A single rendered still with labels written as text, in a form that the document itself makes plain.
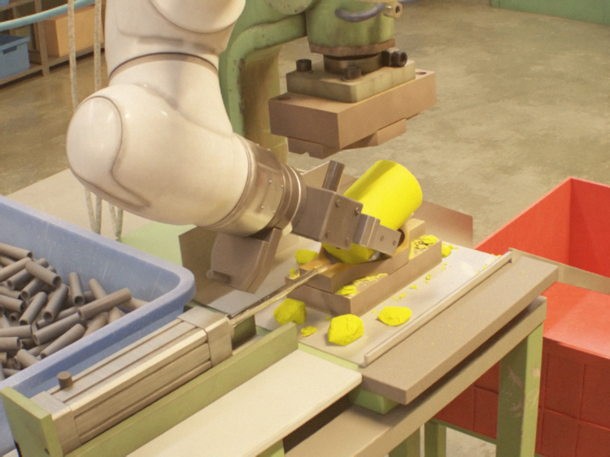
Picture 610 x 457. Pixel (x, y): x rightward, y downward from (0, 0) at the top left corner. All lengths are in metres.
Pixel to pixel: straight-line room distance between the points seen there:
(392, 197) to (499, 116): 3.76
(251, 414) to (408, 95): 0.37
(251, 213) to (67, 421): 0.25
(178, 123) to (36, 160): 4.07
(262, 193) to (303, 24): 0.21
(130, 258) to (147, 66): 0.34
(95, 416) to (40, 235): 0.48
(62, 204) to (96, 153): 0.79
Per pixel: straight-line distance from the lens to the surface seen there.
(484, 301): 1.09
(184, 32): 0.87
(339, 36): 0.99
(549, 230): 2.01
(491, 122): 4.75
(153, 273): 1.12
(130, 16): 0.88
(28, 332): 1.10
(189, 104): 0.84
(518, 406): 1.24
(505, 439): 1.28
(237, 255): 0.96
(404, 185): 1.10
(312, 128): 0.99
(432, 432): 1.74
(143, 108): 0.81
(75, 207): 1.57
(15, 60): 6.41
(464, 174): 4.12
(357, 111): 0.98
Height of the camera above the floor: 1.52
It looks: 25 degrees down
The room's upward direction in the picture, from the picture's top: 5 degrees counter-clockwise
